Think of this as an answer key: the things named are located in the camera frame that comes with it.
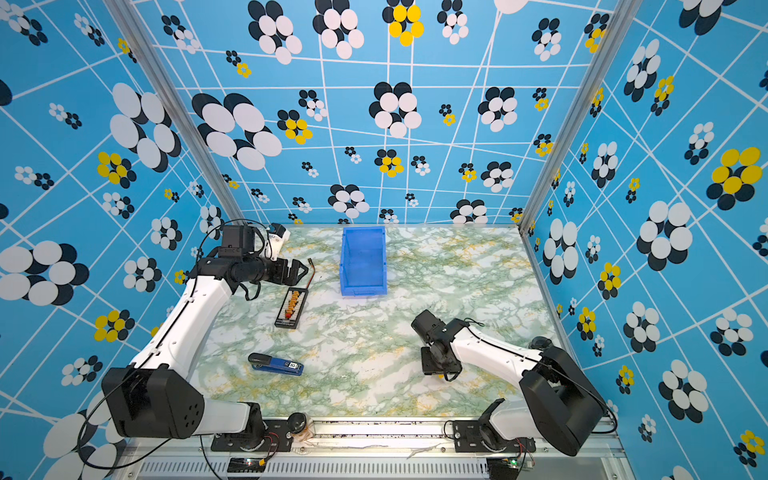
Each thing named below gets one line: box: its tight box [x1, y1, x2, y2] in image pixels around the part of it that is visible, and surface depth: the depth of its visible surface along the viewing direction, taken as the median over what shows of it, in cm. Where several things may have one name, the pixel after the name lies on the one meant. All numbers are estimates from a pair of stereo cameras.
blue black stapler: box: [248, 352, 305, 377], surface depth 84 cm
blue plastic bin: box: [340, 226, 387, 296], surface depth 109 cm
